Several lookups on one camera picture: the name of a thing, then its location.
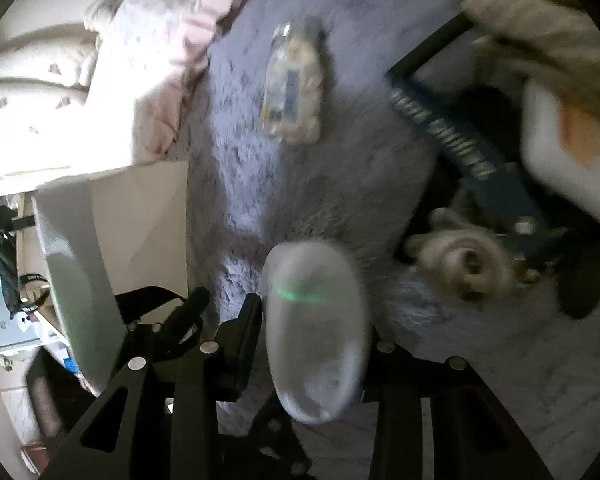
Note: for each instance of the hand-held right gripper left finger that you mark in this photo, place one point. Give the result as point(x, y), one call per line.
point(247, 350)

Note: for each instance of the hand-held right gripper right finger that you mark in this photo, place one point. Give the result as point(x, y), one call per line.
point(382, 375)

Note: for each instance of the clear plastic container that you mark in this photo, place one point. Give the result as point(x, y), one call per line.
point(315, 340)

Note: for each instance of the white orange-label bottle red cap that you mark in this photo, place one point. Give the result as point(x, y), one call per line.
point(555, 170)

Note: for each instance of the beige scrunchie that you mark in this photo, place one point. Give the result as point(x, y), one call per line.
point(445, 250)

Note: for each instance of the black oval case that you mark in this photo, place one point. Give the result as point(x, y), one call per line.
point(587, 285)

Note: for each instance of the pale blue box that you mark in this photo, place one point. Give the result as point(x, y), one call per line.
point(7, 325)

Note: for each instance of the blue metal tool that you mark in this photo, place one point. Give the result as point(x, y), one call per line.
point(460, 145)

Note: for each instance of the clear bottle with cotton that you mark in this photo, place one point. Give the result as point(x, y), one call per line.
point(295, 85)

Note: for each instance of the white pink ruffled quilt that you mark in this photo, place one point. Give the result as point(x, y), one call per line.
point(150, 60)

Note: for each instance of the white printed cushion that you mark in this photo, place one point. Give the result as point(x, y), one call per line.
point(25, 95)

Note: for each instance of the grey knitted cloth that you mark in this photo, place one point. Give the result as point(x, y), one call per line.
point(540, 35)

